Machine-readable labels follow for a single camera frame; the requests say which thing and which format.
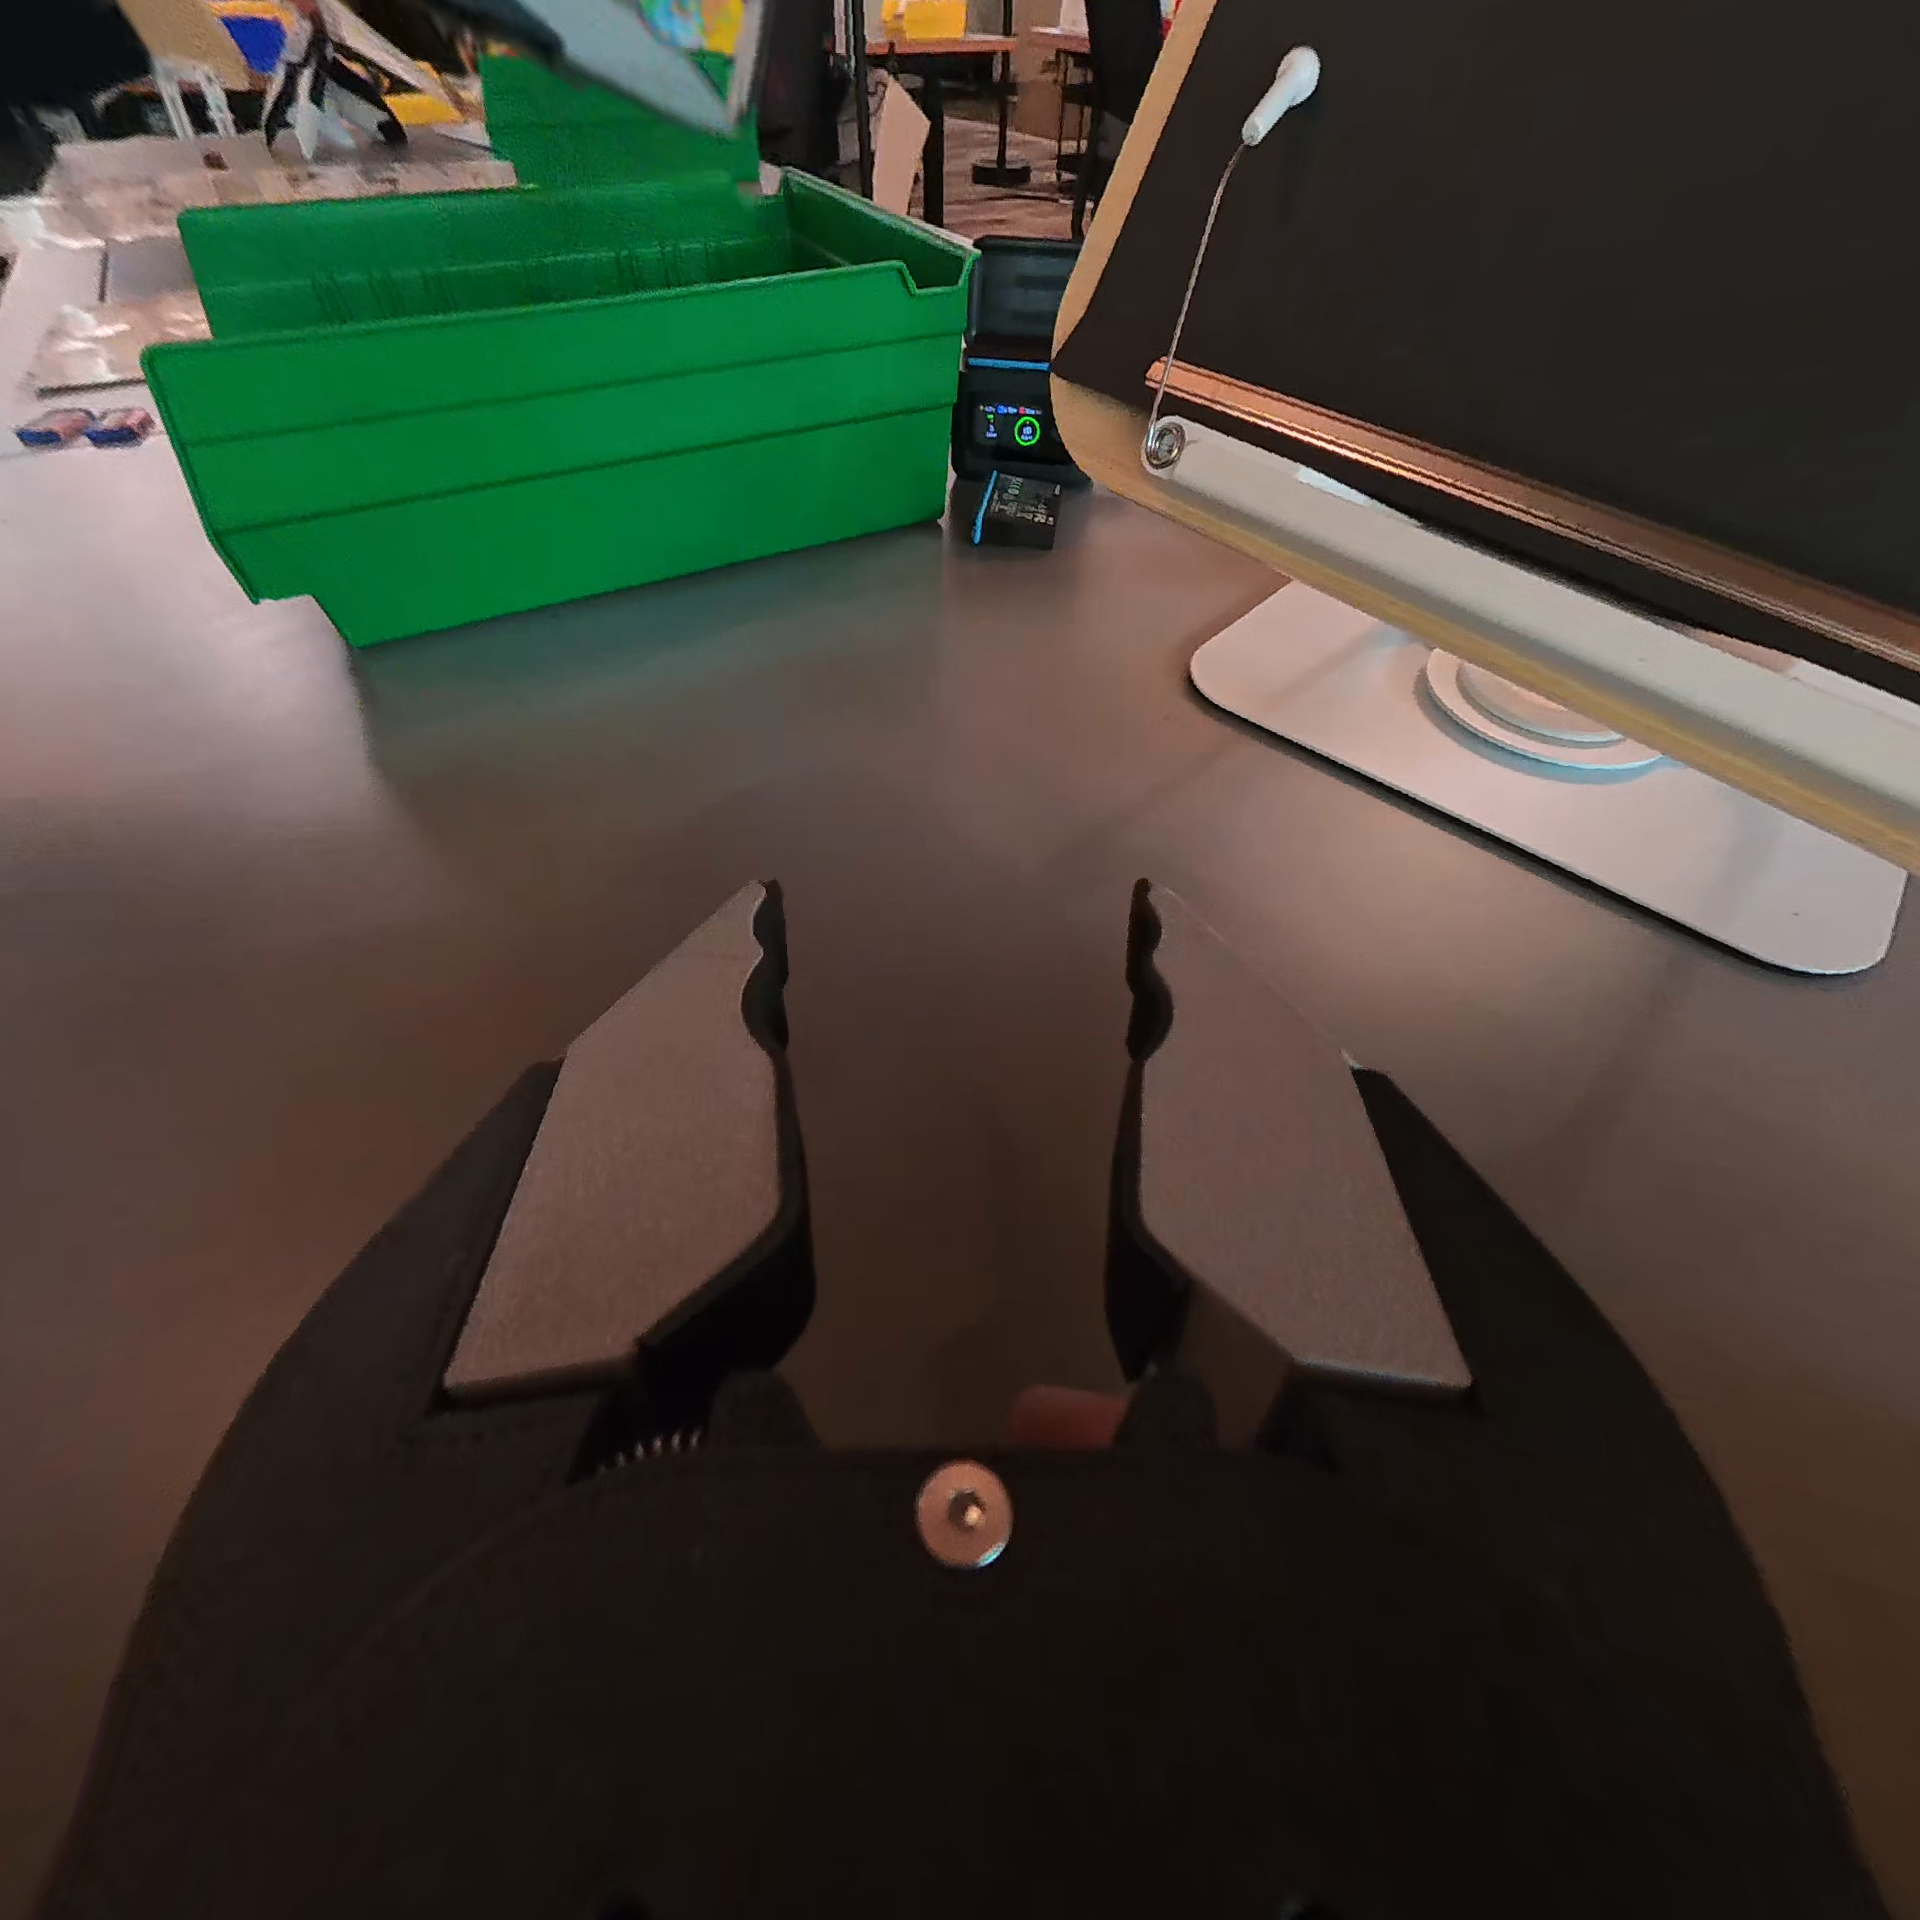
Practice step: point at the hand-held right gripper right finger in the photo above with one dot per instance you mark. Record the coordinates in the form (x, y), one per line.
(1276, 1201)

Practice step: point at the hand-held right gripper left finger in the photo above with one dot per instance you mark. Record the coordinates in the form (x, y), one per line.
(645, 1201)

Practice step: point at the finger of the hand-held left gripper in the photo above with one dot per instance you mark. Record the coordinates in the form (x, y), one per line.
(754, 90)
(645, 53)

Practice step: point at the large green plastic bin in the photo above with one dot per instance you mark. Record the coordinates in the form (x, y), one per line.
(526, 450)

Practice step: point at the colourful box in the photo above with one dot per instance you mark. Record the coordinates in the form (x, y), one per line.
(685, 23)

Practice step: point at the small green plastic bin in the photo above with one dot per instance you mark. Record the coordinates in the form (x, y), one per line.
(601, 142)

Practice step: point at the wooden desk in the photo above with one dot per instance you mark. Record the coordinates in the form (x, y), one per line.
(932, 53)

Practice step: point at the small yellow crate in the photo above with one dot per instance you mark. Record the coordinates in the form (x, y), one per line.
(925, 18)

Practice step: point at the black power bank with display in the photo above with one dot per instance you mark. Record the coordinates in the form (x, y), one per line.
(1014, 428)

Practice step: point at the small black box blue edge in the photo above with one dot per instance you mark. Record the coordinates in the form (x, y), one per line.
(1014, 509)

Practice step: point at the silver foil sheet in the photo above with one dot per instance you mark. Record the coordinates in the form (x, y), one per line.
(106, 345)

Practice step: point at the small blue pack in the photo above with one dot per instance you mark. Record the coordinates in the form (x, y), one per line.
(53, 428)
(121, 426)

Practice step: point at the black wooden book stand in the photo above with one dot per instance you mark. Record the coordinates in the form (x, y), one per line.
(1575, 225)

